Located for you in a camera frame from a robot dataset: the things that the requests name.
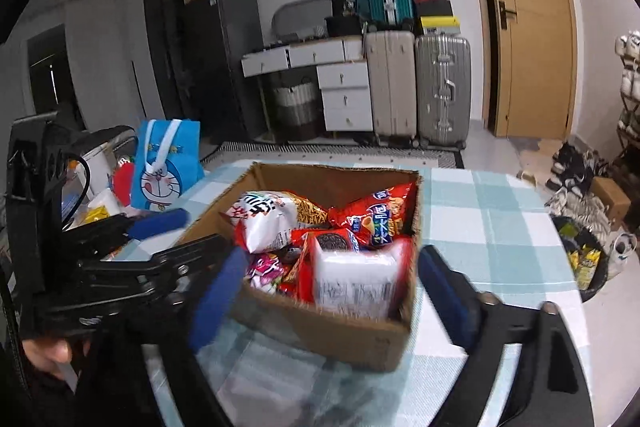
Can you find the red white snack bag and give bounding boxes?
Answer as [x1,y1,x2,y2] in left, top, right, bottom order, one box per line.
[222,191,329,254]

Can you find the red white biscuit pack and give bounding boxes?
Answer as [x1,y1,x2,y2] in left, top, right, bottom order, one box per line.
[296,230,413,320]

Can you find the orange red chips bag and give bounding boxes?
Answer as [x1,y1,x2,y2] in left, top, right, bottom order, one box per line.
[328,182,416,249]

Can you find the person's left hand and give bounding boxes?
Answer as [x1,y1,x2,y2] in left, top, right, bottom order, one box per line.
[22,337,79,381]

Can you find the red pouch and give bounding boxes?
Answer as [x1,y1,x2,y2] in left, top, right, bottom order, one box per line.
[111,161,134,207]

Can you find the blue Doraemon gift bag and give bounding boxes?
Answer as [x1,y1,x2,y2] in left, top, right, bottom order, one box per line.
[131,119,204,211]

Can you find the black trash bin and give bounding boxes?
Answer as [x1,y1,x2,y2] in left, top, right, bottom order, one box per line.
[551,215,608,303]

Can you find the patterned floor rug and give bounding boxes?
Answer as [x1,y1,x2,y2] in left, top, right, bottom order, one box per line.
[201,142,465,169]

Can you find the small cardboard box on floor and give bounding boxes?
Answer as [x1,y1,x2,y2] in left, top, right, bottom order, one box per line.
[590,176,631,228]

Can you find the black refrigerator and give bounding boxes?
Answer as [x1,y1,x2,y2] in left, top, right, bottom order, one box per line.
[143,0,267,143]

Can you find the woven laundry basket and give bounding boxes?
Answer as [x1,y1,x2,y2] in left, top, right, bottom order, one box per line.
[270,70,321,141]

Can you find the white drawer desk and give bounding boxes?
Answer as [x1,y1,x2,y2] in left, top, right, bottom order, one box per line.
[241,36,373,132]

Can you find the beige suitcase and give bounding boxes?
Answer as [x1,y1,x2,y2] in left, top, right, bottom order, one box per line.
[364,30,418,144]

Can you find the silver suitcase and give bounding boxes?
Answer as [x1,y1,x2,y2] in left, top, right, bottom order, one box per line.
[414,35,472,150]

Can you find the stacked shoe boxes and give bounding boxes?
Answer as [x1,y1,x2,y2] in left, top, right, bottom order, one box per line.
[412,0,460,35]

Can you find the wooden door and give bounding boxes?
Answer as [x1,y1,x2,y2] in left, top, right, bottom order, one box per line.
[488,0,577,140]

